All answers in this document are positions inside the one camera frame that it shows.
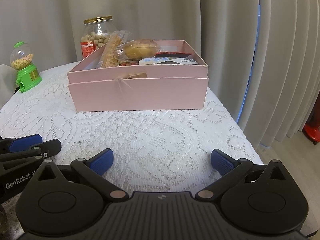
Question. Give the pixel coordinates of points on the red sausage stick packet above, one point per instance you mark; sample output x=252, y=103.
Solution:
x=128, y=63

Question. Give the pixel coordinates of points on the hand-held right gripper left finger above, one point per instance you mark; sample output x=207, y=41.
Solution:
x=103, y=161

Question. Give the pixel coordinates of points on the clear bun packet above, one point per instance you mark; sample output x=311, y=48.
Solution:
x=140, y=50

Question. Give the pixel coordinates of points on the long rice cracker packet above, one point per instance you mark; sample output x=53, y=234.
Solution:
x=111, y=52

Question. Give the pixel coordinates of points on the red round-eared container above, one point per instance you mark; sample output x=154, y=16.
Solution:
x=312, y=132

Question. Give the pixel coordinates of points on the green gumball dispenser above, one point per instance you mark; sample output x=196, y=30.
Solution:
x=27, y=76

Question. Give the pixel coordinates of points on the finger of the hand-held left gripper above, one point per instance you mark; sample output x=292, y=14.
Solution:
x=25, y=141
x=50, y=147

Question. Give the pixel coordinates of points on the beige curtain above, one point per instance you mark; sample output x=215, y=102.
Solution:
x=225, y=30

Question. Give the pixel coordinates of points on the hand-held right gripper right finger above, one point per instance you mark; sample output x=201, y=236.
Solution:
x=221, y=161

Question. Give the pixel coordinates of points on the blue and white snack bag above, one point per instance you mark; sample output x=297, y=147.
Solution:
x=162, y=61

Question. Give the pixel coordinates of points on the pink cardboard box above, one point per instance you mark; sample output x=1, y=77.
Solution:
x=137, y=95

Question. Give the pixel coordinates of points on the white lace tablecloth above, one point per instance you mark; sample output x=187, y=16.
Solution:
x=150, y=135

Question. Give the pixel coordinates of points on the small red snack packet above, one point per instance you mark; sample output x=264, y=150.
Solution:
x=172, y=55

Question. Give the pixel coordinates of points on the clear peanut jar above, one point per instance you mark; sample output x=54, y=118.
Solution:
x=87, y=47

